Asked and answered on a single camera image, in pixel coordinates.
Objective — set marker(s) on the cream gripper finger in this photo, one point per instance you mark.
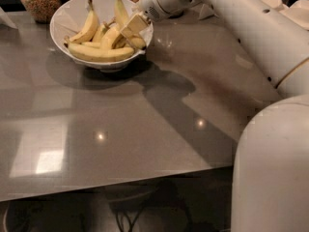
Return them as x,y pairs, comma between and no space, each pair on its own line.
131,25

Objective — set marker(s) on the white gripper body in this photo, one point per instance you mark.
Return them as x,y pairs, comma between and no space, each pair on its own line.
152,2

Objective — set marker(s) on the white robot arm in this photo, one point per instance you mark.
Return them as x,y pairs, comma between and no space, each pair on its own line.
270,190

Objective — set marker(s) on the middle yellow banana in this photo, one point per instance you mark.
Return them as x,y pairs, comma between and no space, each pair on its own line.
111,38

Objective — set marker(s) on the small central yellow banana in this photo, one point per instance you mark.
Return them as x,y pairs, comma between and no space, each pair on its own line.
102,29

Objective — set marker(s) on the left leaning yellow banana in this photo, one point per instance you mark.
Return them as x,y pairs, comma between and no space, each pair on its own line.
89,28

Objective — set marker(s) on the front lying yellow banana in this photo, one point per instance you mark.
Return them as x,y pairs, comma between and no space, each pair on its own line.
90,54

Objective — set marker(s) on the white ceramic bowl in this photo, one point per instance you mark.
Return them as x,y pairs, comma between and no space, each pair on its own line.
69,20

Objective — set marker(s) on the left glass cereal jar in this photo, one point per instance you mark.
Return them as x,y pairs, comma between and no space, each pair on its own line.
41,10

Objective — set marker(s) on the stack of small bowls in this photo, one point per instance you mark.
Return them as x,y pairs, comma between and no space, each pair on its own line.
277,5

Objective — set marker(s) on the white paper corner left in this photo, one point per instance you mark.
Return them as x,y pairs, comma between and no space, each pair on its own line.
4,19

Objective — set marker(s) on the stack of paper plates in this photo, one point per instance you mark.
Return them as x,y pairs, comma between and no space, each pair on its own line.
298,13

